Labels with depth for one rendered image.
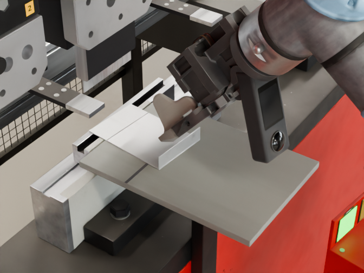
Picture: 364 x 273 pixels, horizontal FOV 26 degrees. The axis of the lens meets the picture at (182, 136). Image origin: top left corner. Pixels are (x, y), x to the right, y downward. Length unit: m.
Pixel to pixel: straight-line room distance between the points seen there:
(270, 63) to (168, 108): 0.18
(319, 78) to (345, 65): 0.67
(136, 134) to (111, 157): 0.06
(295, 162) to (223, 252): 0.25
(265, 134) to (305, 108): 0.47
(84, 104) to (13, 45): 0.33
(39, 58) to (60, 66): 0.50
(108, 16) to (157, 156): 0.21
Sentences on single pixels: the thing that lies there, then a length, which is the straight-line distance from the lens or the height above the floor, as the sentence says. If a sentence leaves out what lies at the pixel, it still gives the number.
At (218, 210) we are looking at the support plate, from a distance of 0.97.
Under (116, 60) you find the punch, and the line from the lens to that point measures 1.06.
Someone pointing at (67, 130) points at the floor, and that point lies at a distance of 2.79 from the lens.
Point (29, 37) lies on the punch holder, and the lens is 0.85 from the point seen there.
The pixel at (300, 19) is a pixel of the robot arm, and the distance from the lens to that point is 0.78.
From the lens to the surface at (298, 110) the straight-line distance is 1.36.
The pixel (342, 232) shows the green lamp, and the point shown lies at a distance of 1.25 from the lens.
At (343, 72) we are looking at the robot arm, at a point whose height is 1.24.
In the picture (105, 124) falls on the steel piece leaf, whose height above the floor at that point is 1.00.
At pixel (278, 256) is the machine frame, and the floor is 0.59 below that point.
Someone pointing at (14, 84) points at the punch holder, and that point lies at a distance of 0.86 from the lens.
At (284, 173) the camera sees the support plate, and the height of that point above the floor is 1.00.
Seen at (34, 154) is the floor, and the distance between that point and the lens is 2.70.
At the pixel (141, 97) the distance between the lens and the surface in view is 1.17.
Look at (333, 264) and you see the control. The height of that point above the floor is 0.76.
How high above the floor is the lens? 1.66
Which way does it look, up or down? 37 degrees down
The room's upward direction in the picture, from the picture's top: straight up
